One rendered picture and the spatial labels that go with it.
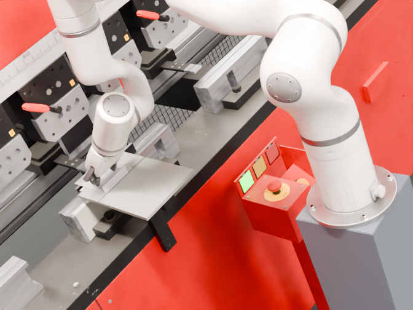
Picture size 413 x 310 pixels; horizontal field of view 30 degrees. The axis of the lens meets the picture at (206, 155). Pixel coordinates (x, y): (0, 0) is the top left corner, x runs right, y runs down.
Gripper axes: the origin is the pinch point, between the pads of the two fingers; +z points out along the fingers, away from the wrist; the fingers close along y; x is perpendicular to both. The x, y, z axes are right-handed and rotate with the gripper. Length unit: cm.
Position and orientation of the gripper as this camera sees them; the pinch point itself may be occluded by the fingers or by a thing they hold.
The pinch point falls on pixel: (102, 171)
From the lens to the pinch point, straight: 198.9
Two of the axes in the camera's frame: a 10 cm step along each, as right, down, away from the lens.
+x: 7.7, 6.2, -1.6
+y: -6.1, 6.2, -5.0
